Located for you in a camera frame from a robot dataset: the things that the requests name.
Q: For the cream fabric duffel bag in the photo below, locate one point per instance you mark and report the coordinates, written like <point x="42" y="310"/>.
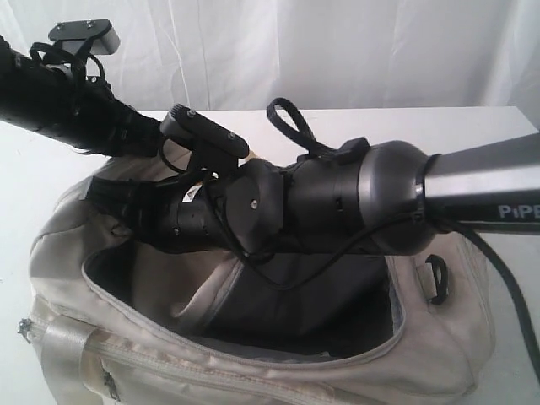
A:
<point x="115" y="317"/>

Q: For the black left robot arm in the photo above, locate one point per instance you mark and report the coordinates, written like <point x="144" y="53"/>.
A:
<point x="50" y="93"/>

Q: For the white backdrop curtain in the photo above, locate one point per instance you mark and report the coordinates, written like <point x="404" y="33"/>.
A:
<point x="234" y="55"/>

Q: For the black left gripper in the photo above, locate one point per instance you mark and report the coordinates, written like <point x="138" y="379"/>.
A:
<point x="104" y="125"/>

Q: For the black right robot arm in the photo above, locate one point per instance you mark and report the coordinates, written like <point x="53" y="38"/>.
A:
<point x="389" y="199"/>

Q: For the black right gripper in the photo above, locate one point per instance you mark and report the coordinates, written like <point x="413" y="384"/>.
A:
<point x="148" y="208"/>

